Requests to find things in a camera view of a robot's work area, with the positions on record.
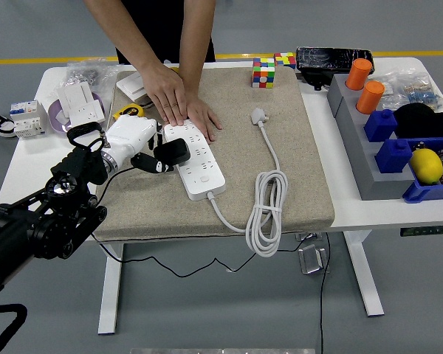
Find person's left hand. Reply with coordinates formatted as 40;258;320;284
186;91;223;144

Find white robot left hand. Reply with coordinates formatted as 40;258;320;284
102;114;175;174

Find person's right hand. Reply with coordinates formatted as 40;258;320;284
139;62;188;127

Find black plug adapter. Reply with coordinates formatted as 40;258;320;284
153;138;191;167

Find white power strip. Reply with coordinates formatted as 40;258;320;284
163;119;227;202

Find thin black adapter cord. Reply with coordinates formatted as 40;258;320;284
90;166;303;278

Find yellow black tape measure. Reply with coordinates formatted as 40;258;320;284
112;103;147;121

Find white socket panel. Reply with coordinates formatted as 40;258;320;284
69;101;107;128

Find grey-brown mat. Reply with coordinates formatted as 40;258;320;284
91;66;336;243

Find person's torso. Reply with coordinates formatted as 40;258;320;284
114;0;217;66

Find large colourful puzzle cube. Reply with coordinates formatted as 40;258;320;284
251;58;277;89

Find lilac bowl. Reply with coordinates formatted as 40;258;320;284
47;94;107;134

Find clear bag of screws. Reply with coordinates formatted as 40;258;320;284
64;58;123;97

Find small colourful puzzle cube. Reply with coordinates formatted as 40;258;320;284
273;52;297;70

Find white circuit breaker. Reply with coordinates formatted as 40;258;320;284
9;100;49;139

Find black and white shoe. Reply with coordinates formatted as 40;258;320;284
0;103;18;139

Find black film-wrapped box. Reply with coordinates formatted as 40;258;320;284
295;46;374;91

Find white table leg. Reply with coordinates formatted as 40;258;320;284
343;230;385;317
97;241;125;336

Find grey stepped block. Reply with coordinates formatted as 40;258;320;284
326;72;416;202

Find orange cylinder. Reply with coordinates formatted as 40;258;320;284
346;58;374;91
355;80;386;115

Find blue block with knob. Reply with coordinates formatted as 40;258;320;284
374;138;413;175
363;108;399;143

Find clear bag of components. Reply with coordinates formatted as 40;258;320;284
372;69;443;114

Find blue plastic bin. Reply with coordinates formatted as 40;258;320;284
402;136;443;204

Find yellow lemon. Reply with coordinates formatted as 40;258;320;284
408;147;443;185

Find black table control panel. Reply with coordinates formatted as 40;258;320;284
399;224;443;237

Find white wall switch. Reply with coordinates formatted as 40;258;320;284
116;69;151;103

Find white power cord with plug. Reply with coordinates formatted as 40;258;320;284
205;106;289;257

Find white switch panel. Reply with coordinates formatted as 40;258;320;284
56;81;95;119

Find small silver bracket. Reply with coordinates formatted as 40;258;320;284
294;232;324;243

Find large silver bracket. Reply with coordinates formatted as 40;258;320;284
298;243;332;276

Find black table power cable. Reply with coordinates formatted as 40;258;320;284
319;232;332;354

